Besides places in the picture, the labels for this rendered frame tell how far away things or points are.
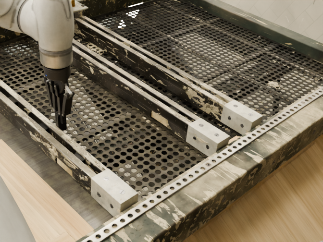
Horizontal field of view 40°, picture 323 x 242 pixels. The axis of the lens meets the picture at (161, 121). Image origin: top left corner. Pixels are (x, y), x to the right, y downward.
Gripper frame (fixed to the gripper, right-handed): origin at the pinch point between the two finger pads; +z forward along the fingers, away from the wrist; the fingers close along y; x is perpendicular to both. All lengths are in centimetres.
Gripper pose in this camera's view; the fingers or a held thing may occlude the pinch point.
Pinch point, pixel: (60, 120)
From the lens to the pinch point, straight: 141.6
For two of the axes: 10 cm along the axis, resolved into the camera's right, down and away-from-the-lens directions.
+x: -7.1, 3.7, -6.0
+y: -7.0, -4.7, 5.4
